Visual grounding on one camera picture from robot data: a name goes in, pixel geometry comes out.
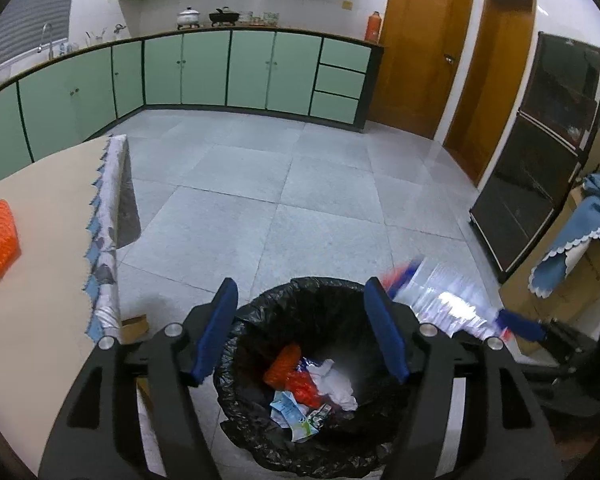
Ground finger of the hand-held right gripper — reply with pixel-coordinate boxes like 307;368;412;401
496;309;549;344

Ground grey window blind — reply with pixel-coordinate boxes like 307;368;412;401
0;0;81;78

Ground silver cooking pot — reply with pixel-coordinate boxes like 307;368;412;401
176;6;202;30

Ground blue white paper cup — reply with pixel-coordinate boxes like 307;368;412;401
270;391;306;428

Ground green base cabinet run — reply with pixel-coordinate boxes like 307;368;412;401
0;29;383;191

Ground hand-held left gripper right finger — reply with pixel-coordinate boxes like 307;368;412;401
364;276;563;480

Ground wooden door with handle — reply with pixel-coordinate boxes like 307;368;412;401
367;0;476;141

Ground glass jars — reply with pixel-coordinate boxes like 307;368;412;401
240;10;281;27

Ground plain wooden door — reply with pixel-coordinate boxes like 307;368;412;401
442;0;538;188

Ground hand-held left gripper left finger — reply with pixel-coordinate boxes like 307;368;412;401
39;277;239;480

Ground silver blue foil packet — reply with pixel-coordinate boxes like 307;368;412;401
380;256;518;346

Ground black wok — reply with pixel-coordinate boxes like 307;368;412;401
209;6;241;27

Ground blue scalloped cloth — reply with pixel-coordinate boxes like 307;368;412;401
528;170;600;300

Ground chrome kitchen faucet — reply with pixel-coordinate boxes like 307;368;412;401
39;22;56;58

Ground brown cardboard piece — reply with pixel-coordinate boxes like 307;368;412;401
120;314;149;343

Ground orange foam net sleeve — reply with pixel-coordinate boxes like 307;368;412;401
0;199;22;279

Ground black bagged trash bin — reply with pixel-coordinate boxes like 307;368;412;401
214;276;431;478

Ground black glass display cabinet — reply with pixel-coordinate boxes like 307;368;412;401
469;31;600;285

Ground white tissue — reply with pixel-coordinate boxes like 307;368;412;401
307;359;358;411

